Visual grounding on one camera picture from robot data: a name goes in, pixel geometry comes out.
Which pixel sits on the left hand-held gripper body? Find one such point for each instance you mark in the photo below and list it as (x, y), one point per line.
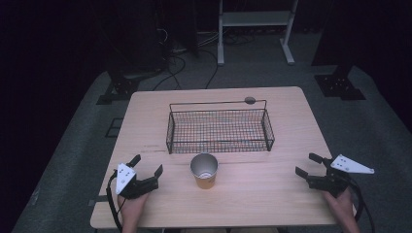
(129, 187)

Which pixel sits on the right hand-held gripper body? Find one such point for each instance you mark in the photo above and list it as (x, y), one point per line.
(328, 183)

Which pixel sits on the metal cup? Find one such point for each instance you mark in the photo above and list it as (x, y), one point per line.
(205, 181)

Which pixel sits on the person's left hand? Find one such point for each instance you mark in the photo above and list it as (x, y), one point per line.
(131, 208)

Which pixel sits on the person's right hand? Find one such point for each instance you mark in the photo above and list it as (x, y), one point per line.
(340, 203)

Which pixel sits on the black stand with floor legs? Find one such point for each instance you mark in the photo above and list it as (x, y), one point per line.
(124, 87)

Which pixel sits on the grey oval knob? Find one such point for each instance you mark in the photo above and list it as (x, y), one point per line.
(249, 100)

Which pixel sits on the black stand with base plate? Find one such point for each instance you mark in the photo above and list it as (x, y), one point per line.
(340, 87)

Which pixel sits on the white metal stand frame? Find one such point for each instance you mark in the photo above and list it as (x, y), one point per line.
(220, 45)

